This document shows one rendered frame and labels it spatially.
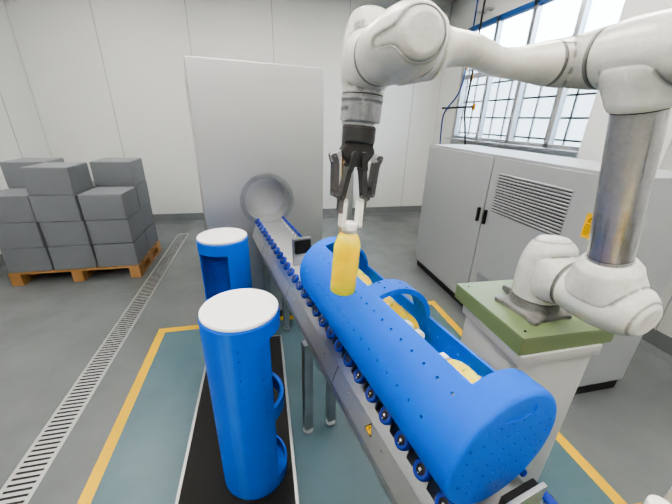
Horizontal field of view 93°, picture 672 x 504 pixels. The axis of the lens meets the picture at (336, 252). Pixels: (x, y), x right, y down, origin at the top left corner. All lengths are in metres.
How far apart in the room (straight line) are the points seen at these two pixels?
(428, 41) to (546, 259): 0.83
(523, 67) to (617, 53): 0.17
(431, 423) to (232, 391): 0.77
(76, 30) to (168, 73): 1.12
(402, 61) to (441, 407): 0.60
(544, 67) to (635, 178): 0.33
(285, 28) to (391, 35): 5.18
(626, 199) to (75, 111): 6.03
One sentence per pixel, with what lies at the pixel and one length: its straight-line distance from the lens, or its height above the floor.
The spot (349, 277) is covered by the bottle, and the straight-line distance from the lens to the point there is 0.81.
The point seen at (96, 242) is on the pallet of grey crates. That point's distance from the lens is 4.12.
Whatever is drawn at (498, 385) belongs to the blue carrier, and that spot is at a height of 1.23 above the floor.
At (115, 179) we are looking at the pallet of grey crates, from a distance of 4.29.
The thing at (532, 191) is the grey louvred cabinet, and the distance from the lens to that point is 2.59.
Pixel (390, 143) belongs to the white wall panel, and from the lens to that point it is 6.02.
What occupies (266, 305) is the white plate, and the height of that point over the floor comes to 1.04.
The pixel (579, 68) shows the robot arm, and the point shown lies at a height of 1.80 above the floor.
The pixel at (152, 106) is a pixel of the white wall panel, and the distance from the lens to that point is 5.78.
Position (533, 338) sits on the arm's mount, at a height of 1.06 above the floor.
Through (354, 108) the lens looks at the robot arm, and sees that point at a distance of 0.72.
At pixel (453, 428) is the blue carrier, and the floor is 1.17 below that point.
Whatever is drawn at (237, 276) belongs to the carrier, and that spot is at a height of 0.82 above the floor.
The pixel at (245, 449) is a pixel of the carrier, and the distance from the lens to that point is 1.50.
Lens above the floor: 1.68
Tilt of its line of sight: 23 degrees down
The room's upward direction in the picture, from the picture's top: 2 degrees clockwise
